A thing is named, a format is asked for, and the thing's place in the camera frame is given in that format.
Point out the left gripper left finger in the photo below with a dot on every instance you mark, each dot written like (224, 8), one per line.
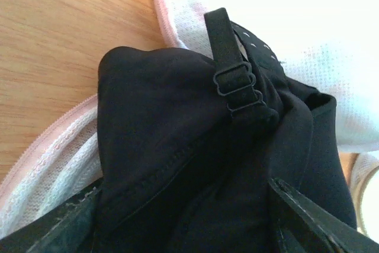
(67, 228)

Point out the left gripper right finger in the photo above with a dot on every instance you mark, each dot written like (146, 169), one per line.
(300, 225)

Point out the black bra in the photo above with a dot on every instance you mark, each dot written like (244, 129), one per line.
(188, 143)

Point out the floral bra laundry bag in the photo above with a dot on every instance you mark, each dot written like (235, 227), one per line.
(328, 44)

